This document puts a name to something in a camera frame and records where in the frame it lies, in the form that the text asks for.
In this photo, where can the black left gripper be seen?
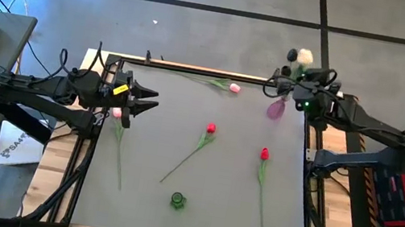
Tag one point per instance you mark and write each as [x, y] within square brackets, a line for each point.
[116, 102]

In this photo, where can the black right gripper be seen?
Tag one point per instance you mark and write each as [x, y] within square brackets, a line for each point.
[317, 93]

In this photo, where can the black tulip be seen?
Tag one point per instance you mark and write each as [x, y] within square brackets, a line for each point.
[286, 70]
[292, 54]

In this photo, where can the pink tulip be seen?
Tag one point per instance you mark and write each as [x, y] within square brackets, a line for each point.
[235, 88]
[117, 113]

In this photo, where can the white tulip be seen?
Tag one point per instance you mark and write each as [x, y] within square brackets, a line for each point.
[309, 56]

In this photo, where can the red tulip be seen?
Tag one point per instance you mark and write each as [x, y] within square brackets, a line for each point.
[211, 128]
[264, 154]

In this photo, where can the green glass vase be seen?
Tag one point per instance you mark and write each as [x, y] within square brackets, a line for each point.
[177, 200]

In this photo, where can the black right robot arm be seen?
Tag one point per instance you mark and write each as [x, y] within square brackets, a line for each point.
[368, 123]

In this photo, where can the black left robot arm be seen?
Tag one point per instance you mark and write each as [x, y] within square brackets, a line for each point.
[47, 87]

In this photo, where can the yellow sticker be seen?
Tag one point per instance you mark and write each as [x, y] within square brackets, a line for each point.
[120, 90]

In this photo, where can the grey table mat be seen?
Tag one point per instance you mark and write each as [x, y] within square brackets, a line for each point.
[211, 212]

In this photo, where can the white printed paper sheet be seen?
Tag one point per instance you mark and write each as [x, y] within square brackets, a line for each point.
[15, 149]

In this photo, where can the black yellow hazard strip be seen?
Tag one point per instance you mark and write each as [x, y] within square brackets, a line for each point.
[370, 221]

